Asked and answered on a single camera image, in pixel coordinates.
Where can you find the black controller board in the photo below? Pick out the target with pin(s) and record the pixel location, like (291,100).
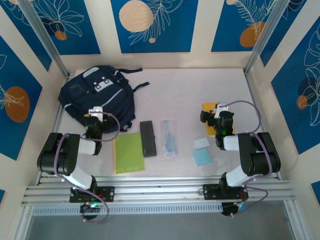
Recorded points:
(90,209)
(232,209)

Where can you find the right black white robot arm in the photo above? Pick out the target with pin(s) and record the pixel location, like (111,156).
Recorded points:
(260,160)

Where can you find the light blue sticky note pad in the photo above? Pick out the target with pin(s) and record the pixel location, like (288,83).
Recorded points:
(202,157)

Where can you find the aluminium side rail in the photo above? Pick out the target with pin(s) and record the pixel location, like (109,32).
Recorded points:
(58,120)
(252,92)

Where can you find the aluminium frame post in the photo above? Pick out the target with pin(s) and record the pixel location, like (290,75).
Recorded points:
(269,32)
(42,32)

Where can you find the clear bag of blue stationery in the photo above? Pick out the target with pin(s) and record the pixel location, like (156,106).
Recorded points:
(169,140)

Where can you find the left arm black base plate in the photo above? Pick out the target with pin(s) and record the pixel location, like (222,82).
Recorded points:
(107,193)

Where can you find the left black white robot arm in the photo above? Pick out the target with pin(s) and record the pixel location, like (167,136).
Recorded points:
(62,160)

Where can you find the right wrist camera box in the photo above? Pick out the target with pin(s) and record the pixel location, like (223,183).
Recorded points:
(222,107)

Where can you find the green notebook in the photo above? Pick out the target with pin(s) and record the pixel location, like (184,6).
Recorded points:
(128,155)

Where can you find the navy blue backpack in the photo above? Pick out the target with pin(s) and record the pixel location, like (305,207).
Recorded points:
(100,100)

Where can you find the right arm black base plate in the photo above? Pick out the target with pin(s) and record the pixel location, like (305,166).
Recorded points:
(211,192)

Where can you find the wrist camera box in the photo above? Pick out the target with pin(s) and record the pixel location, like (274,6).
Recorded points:
(96,111)
(222,107)

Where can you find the white sticky note pad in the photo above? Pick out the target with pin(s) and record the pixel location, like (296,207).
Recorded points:
(201,143)

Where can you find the black pencil case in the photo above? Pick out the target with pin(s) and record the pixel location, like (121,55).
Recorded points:
(148,138)

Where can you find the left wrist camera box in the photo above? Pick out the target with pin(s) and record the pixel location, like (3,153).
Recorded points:
(96,111)

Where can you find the yellow cartoon book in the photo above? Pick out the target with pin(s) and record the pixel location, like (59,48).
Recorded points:
(208,107)

